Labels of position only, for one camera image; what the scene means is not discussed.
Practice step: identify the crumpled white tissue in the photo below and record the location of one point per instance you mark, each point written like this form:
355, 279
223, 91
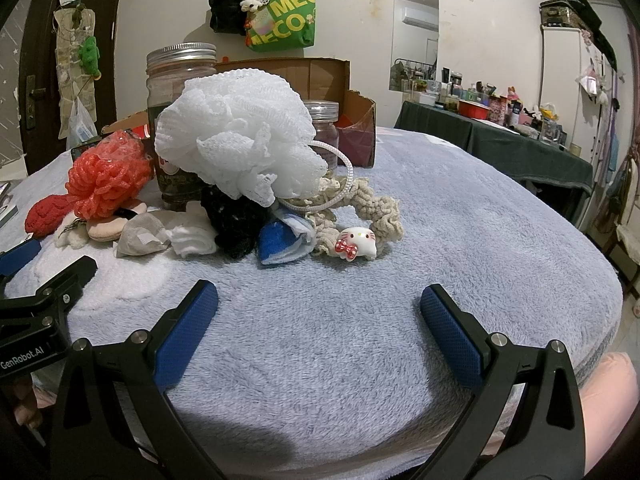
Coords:
142, 235

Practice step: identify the white cat hair charm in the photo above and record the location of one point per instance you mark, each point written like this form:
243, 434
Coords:
356, 242

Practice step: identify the black backpack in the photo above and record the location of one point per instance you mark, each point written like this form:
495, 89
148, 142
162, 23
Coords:
226, 17

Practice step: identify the red foam fruit net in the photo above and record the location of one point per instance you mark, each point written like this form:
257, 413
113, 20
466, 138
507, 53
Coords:
107, 175

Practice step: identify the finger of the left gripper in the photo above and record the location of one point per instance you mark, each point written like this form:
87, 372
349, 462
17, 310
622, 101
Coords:
17, 257
64, 289

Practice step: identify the wall mirror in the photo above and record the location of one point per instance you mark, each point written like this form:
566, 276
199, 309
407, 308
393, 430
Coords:
415, 42

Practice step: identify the small glass jar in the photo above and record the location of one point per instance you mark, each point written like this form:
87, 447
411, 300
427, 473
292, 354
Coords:
324, 115

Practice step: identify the white fluffy star plush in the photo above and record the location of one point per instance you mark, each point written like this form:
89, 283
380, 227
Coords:
71, 233

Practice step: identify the red knitted cloth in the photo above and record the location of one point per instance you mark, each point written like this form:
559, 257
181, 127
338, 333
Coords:
47, 215

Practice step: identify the white sock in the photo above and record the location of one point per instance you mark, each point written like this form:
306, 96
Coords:
189, 232

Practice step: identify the brown cardboard box red inside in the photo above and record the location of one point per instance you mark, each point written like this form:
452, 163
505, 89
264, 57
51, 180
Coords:
326, 79

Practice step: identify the black scrunchie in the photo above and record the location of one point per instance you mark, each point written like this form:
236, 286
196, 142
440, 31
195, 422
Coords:
237, 223

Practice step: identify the beige braided rope scrunchie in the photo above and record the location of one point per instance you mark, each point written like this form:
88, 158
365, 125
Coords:
381, 213

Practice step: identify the white plush keychain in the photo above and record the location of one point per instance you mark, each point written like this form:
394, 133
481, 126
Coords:
252, 6

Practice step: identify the dark green covered table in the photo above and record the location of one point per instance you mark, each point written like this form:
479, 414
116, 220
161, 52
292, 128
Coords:
561, 180

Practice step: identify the green plush toy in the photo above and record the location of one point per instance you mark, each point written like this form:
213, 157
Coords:
89, 55

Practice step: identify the green tote bag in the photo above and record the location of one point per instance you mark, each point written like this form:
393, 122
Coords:
282, 25

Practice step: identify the large glass jar green contents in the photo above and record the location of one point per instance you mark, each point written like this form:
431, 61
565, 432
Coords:
168, 68

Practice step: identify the white mesh bath pouf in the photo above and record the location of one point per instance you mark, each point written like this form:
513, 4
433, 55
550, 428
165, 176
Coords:
245, 131

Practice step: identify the white wardrobe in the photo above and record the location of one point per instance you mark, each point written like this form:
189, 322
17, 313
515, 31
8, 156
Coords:
577, 80

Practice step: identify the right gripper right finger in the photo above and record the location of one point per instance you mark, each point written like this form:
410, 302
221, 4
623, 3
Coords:
524, 417

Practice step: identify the beige powder puff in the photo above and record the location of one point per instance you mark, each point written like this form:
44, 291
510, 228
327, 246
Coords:
109, 229

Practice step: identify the red bowl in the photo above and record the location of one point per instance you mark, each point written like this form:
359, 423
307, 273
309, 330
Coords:
473, 110

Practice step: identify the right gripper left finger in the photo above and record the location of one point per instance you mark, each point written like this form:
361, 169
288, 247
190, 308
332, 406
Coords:
148, 363

